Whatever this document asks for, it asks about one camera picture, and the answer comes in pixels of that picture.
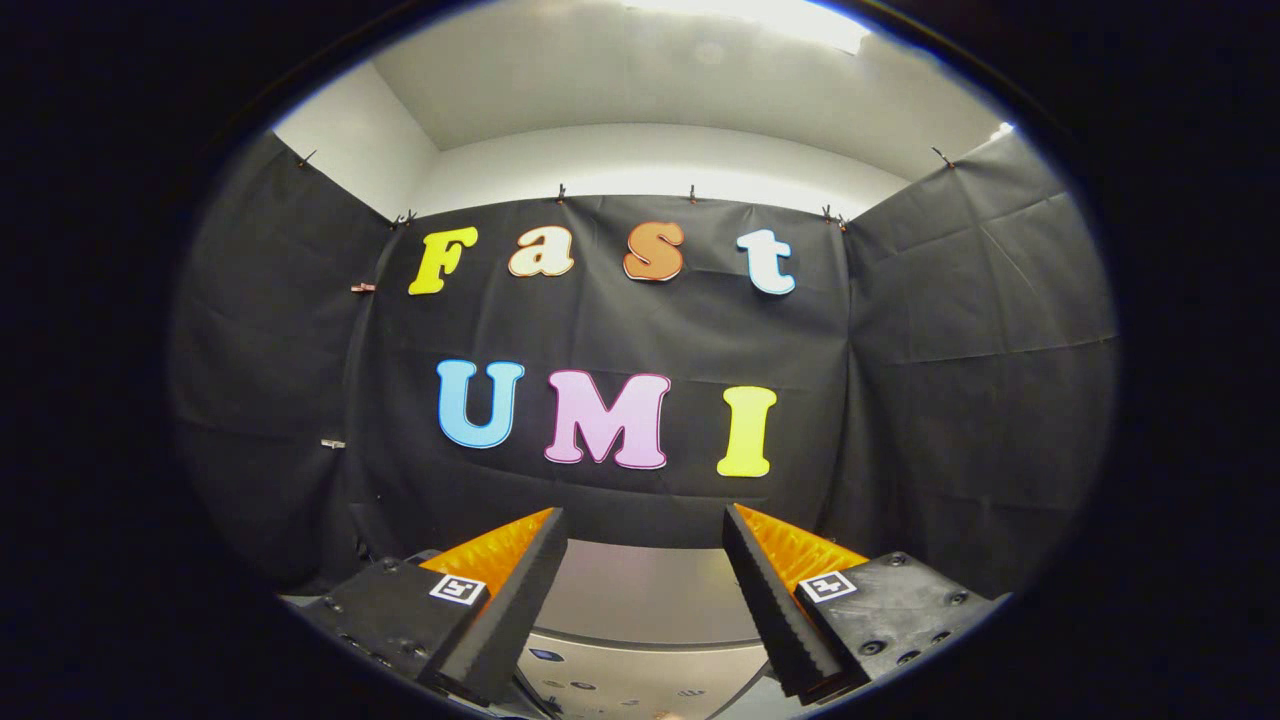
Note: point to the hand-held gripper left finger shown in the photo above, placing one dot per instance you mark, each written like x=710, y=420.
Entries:
x=520, y=610

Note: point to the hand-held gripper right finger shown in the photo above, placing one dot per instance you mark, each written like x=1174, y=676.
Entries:
x=770, y=610

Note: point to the black backdrop cloth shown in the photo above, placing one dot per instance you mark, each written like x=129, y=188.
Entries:
x=600, y=330

